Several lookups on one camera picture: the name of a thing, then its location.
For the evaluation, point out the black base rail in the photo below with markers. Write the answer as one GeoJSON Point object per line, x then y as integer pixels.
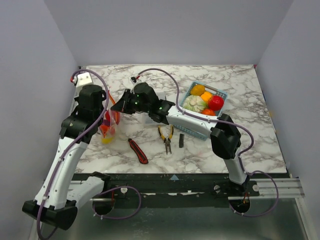
{"type": "Point", "coordinates": [183, 190]}

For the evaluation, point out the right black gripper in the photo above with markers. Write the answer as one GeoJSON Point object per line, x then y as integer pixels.
{"type": "Point", "coordinates": [127, 101]}

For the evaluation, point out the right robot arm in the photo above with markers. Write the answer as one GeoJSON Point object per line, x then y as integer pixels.
{"type": "Point", "coordinates": [223, 133]}

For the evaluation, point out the red black utility knife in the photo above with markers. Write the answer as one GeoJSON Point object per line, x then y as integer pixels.
{"type": "Point", "coordinates": [142, 158]}

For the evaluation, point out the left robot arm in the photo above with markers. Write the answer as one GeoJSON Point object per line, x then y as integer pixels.
{"type": "Point", "coordinates": [55, 204]}

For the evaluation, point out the red apple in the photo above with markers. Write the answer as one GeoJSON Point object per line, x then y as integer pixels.
{"type": "Point", "coordinates": [215, 103]}

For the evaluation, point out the orange yellow bell pepper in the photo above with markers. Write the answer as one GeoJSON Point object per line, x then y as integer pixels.
{"type": "Point", "coordinates": [206, 96]}

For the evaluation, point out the orange small pumpkin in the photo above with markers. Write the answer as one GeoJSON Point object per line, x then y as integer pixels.
{"type": "Point", "coordinates": [208, 112]}

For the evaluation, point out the clear zip top bag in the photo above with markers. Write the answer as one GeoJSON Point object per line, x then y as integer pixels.
{"type": "Point", "coordinates": [115, 115]}

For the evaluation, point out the purple onion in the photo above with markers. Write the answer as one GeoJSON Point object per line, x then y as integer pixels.
{"type": "Point", "coordinates": [106, 122]}

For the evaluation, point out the orange carrot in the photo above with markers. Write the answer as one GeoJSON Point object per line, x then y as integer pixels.
{"type": "Point", "coordinates": [107, 130]}

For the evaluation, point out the black bit holder strip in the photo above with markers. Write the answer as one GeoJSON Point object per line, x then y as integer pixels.
{"type": "Point", "coordinates": [181, 140]}

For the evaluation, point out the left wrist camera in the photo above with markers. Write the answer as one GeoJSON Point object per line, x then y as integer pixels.
{"type": "Point", "coordinates": [83, 79]}

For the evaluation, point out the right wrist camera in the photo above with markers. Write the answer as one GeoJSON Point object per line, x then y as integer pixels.
{"type": "Point", "coordinates": [135, 80]}

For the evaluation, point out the white cauliflower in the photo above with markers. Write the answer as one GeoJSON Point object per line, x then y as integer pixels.
{"type": "Point", "coordinates": [194, 103]}

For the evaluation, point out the brown potato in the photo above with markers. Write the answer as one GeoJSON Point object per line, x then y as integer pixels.
{"type": "Point", "coordinates": [197, 90]}

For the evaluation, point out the yellow handled pliers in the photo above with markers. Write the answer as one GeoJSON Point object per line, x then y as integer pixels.
{"type": "Point", "coordinates": [166, 139]}

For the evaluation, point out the clear plastic screw box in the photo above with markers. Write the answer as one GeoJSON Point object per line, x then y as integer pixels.
{"type": "Point", "coordinates": [149, 121]}

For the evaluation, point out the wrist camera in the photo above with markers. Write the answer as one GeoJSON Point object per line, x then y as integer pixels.
{"type": "Point", "coordinates": [83, 79]}
{"type": "Point", "coordinates": [135, 80]}

